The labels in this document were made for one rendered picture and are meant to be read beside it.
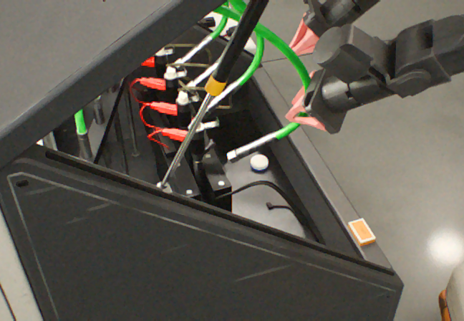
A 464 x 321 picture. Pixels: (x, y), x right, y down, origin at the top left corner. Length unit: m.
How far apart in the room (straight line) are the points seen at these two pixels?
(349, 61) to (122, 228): 0.37
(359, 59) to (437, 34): 0.11
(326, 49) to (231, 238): 0.28
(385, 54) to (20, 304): 0.58
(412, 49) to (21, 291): 0.58
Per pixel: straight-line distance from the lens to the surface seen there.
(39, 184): 0.75
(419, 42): 0.95
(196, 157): 1.28
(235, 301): 1.04
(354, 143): 2.84
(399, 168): 2.78
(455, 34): 0.92
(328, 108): 1.04
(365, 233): 1.27
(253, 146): 1.15
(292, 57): 1.03
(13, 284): 0.87
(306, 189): 1.44
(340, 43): 0.93
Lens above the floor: 1.94
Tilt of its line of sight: 46 degrees down
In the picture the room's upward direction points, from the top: 1 degrees counter-clockwise
